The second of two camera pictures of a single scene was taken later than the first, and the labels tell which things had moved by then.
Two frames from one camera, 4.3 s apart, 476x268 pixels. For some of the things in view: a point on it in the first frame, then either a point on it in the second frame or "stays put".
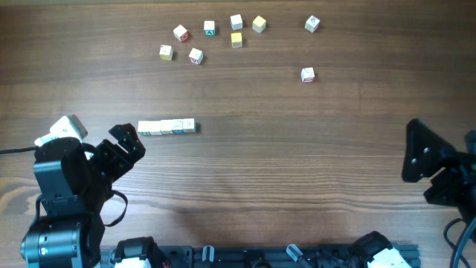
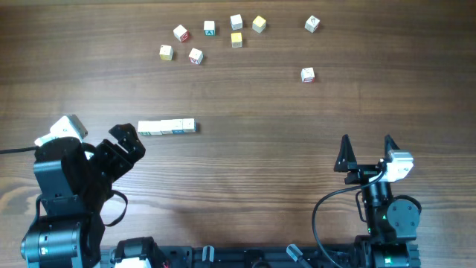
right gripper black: (458, 163) to (346, 161)
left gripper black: (123, 162) stays put
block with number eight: (177, 126) stays put
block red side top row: (189, 125) stays put
